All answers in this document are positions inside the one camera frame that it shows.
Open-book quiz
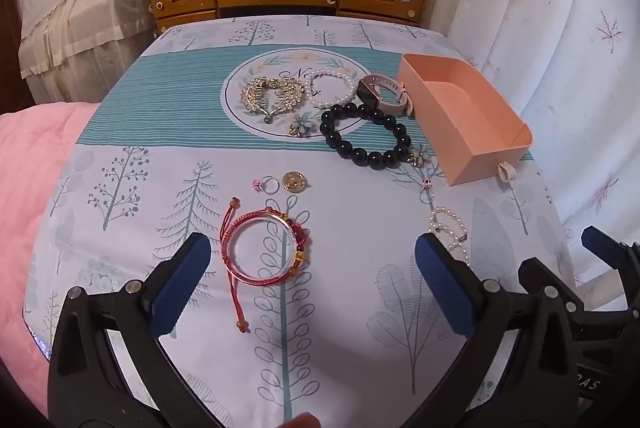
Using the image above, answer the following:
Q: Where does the small pearl bracelet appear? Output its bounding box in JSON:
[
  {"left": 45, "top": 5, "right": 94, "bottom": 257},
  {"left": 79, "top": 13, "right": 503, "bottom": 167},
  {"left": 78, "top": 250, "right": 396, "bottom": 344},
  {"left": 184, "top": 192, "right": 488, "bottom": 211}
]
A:
[{"left": 427, "top": 205, "right": 472, "bottom": 265}]

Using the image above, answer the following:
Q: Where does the pink drawer box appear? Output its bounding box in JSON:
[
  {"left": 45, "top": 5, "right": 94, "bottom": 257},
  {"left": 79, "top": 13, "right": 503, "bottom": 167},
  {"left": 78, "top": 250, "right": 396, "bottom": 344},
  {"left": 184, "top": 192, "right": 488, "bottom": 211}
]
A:
[{"left": 397, "top": 54, "right": 533, "bottom": 185}]

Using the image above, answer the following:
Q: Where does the black bead bracelet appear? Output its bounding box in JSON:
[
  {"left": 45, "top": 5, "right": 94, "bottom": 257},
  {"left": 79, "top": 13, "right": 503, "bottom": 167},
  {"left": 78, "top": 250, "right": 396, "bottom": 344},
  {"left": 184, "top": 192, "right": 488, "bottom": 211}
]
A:
[{"left": 319, "top": 102, "right": 414, "bottom": 168}]

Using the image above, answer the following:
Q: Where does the red cord silver bracelet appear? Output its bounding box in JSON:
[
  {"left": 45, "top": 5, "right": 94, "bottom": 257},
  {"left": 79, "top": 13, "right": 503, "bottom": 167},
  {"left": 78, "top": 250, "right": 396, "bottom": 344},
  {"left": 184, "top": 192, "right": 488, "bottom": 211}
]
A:
[{"left": 218, "top": 196, "right": 313, "bottom": 334}]

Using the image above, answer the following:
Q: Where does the pink smart watch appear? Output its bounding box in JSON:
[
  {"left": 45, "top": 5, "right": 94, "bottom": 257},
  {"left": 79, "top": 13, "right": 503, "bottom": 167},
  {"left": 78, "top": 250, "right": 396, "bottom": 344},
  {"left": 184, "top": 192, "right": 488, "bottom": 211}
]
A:
[{"left": 357, "top": 74, "right": 413, "bottom": 117}]

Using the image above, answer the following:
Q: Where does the gold coin pendant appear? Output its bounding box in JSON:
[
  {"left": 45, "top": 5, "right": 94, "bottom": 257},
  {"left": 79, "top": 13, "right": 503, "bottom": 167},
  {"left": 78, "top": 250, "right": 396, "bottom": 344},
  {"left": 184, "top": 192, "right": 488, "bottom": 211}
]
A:
[{"left": 282, "top": 170, "right": 308, "bottom": 193}]

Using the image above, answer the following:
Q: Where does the silver ring pink stone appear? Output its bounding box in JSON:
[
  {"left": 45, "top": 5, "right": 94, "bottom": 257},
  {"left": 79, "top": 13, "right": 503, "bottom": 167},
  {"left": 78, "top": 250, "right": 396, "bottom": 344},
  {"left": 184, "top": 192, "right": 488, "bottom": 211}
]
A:
[{"left": 252, "top": 175, "right": 281, "bottom": 195}]

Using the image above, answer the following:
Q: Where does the white pearl bracelet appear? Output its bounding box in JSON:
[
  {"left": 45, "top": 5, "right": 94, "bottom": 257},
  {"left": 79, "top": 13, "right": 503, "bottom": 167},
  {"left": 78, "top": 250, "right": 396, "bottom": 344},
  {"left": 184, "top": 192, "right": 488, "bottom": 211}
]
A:
[{"left": 304, "top": 71, "right": 358, "bottom": 110}]

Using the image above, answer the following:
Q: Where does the gold flower earring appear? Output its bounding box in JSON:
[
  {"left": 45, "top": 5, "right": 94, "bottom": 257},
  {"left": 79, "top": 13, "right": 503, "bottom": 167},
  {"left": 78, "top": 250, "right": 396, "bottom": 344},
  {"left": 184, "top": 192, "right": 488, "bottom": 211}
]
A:
[{"left": 405, "top": 144, "right": 431, "bottom": 168}]

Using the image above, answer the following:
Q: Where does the fingertip at bottom edge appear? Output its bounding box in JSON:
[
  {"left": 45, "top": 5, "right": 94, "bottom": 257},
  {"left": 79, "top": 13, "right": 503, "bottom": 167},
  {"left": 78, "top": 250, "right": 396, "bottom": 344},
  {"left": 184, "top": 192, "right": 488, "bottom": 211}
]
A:
[{"left": 278, "top": 412, "right": 321, "bottom": 428}]

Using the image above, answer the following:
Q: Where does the pink quilt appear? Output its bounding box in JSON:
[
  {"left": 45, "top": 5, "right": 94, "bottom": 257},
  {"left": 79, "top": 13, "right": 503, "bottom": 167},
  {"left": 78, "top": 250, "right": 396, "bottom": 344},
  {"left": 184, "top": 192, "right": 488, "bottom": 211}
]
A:
[{"left": 1, "top": 102, "right": 98, "bottom": 413}]

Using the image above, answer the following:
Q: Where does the white floral curtain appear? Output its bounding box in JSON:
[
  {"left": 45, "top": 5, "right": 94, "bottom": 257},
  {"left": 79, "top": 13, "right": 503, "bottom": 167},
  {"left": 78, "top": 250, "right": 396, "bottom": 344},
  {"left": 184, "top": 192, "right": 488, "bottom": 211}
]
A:
[{"left": 422, "top": 0, "right": 639, "bottom": 310}]

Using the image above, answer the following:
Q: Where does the tree print tablecloth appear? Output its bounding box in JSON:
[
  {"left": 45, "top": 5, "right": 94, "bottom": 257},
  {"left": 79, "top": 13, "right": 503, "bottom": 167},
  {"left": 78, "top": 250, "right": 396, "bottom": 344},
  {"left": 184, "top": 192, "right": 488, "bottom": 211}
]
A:
[{"left": 23, "top": 16, "right": 574, "bottom": 427}]

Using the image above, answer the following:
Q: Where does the cream lace cover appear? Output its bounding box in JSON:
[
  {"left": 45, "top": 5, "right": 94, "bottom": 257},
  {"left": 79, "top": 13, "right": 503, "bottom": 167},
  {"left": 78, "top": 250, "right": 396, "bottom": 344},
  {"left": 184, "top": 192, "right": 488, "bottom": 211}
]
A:
[{"left": 18, "top": 0, "right": 155, "bottom": 103}]

